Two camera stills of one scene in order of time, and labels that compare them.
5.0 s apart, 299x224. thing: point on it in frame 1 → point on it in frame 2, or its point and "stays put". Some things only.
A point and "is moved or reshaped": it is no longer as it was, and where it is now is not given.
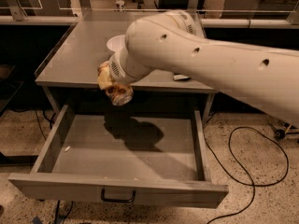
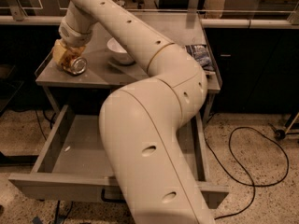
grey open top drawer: [162, 161] stays put
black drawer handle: [117, 200] stays put
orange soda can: [120, 93] is moved or reshaped
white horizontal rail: [205, 22] stays put
